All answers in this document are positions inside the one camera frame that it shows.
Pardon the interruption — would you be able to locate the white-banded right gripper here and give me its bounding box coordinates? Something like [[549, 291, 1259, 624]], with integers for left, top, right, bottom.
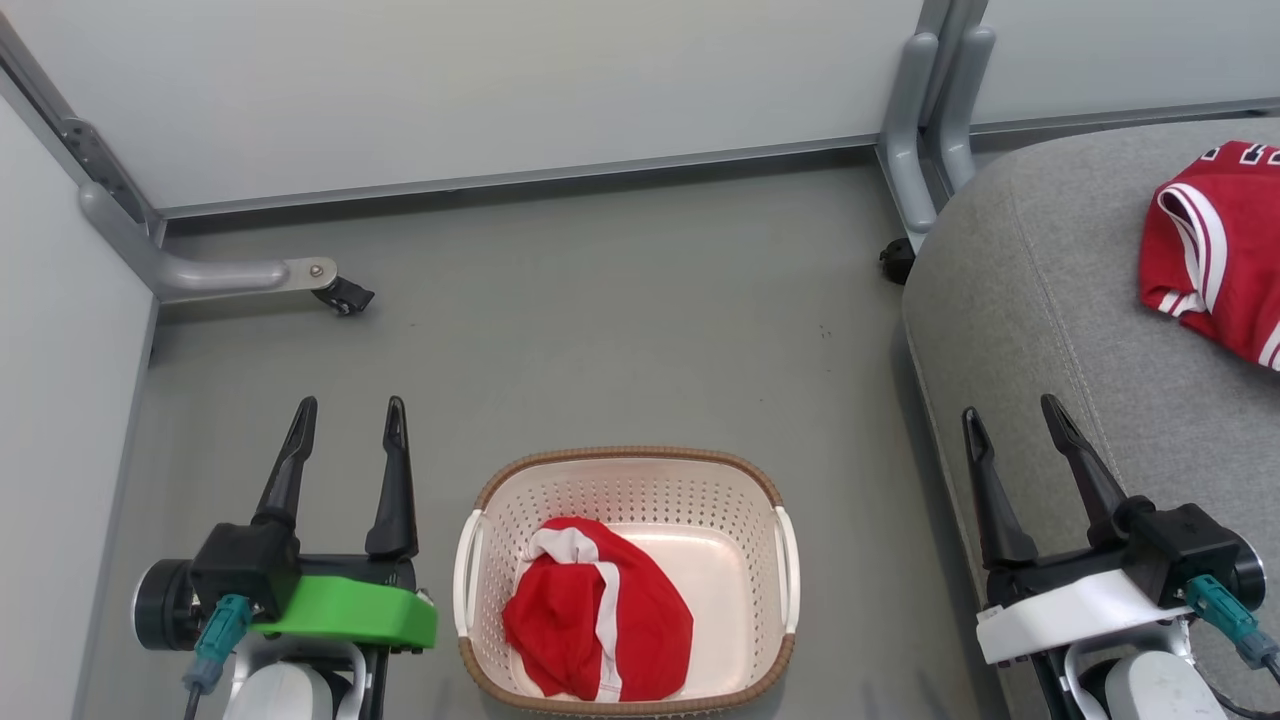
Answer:
[[961, 393, 1267, 667]]

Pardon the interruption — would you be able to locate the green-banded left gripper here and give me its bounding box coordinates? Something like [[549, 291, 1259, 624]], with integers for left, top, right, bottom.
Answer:
[[132, 396, 440, 653]]

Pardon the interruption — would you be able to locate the red jersey with white stripes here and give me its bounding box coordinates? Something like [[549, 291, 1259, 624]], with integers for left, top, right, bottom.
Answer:
[[1138, 139, 1280, 372]]

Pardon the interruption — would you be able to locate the grey fabric sofa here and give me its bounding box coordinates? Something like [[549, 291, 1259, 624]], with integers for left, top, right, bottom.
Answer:
[[901, 117, 1280, 720]]

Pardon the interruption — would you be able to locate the black caster wheel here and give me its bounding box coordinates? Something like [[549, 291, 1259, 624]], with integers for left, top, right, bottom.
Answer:
[[311, 275, 376, 318], [879, 237, 917, 287]]

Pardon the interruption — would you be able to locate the red garment with white trim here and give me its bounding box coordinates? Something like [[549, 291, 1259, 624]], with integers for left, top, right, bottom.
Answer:
[[501, 515, 696, 704]]

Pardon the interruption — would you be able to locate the white perforated laundry basket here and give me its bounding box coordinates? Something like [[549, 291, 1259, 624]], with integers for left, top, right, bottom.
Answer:
[[452, 445, 802, 718]]

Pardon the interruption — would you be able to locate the grey curved partition foot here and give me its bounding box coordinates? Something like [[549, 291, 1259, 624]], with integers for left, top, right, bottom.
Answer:
[[936, 24, 998, 193], [878, 32, 942, 257]]

